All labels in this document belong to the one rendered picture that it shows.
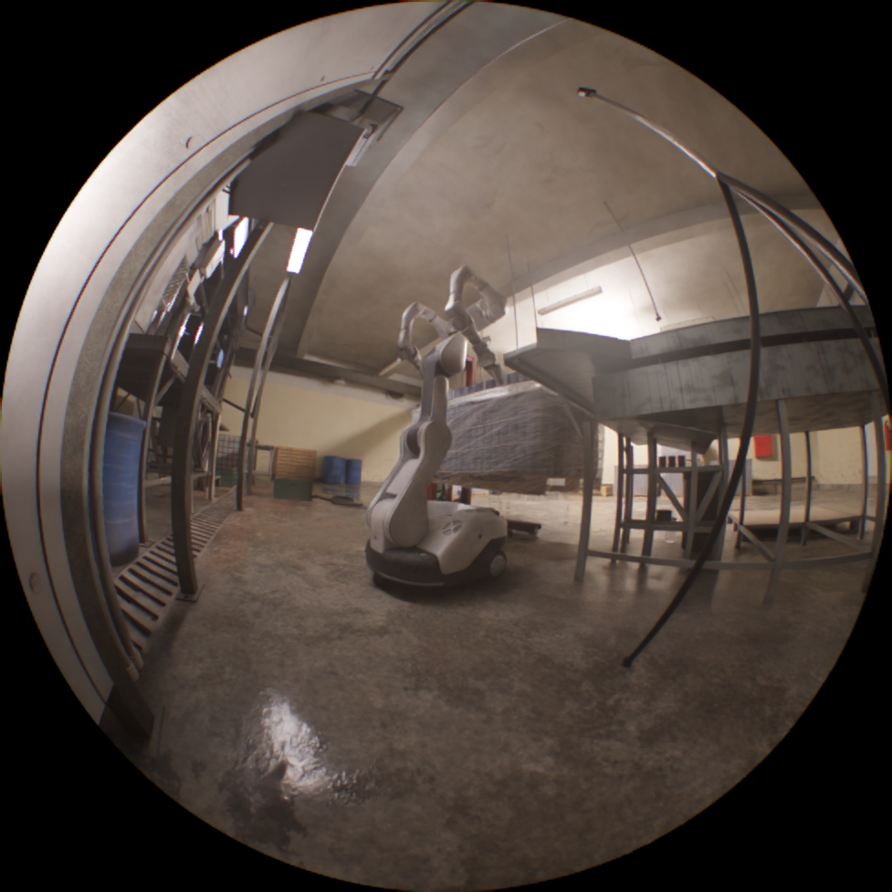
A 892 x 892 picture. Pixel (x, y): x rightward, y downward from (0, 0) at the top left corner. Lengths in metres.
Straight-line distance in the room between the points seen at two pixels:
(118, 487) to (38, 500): 0.97
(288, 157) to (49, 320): 1.01
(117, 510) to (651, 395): 2.32
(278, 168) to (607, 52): 4.05
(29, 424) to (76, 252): 0.18
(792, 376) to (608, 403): 0.96
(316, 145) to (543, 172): 3.91
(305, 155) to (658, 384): 1.70
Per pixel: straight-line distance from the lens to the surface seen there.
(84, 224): 0.44
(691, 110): 5.17
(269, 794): 0.57
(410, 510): 1.07
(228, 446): 8.38
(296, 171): 1.26
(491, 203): 4.96
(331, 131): 1.15
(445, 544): 1.05
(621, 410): 1.31
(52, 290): 0.42
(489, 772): 0.58
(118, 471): 1.37
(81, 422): 0.49
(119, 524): 1.40
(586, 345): 1.25
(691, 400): 1.28
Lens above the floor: 0.51
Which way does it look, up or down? 7 degrees up
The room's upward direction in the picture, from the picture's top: 3 degrees clockwise
